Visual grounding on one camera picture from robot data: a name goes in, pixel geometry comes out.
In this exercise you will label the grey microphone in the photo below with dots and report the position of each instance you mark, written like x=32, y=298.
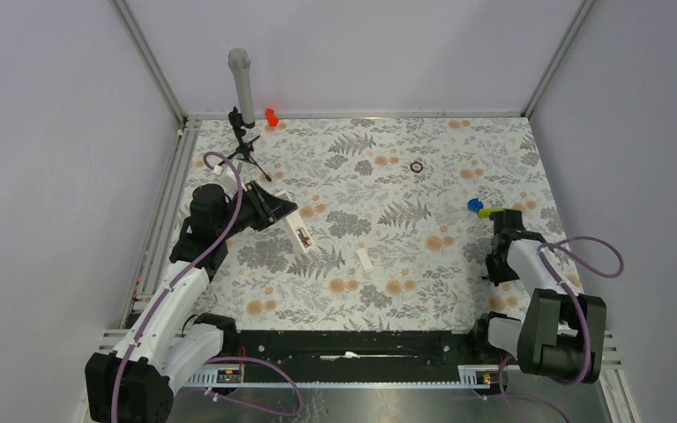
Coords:
x=239, y=64

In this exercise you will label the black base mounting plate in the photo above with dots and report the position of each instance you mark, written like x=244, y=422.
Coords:
x=364, y=357

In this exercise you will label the aluminium frame post right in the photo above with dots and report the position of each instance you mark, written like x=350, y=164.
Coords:
x=555, y=62

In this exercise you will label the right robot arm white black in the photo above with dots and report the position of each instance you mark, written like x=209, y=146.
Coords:
x=561, y=334

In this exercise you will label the black mini tripod stand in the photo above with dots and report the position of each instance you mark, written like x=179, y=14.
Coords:
x=244, y=150

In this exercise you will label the small orange red block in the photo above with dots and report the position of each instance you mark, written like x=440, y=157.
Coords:
x=271, y=117

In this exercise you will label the yellow green toy piece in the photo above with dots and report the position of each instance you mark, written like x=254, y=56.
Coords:
x=489, y=213

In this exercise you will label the aluminium frame post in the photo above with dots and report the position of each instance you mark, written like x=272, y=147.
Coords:
x=149, y=59
x=555, y=62

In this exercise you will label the blue plastic toy piece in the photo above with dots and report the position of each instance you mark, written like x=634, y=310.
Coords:
x=475, y=205

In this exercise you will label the floral patterned table mat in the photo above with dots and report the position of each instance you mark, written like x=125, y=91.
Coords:
x=399, y=189

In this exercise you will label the aluminium frame post left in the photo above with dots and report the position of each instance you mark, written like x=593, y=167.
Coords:
x=149, y=59

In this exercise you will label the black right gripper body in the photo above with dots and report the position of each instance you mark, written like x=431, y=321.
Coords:
x=498, y=271

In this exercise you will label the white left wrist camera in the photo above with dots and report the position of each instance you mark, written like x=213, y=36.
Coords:
x=228, y=179

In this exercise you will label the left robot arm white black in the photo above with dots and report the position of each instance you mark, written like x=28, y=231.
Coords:
x=138, y=379

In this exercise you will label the white remote control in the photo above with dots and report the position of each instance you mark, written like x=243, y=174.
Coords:
x=298, y=232

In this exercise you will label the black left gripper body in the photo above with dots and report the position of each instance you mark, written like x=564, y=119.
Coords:
x=253, y=212

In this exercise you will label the white battery cover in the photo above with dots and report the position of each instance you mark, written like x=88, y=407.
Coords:
x=364, y=259

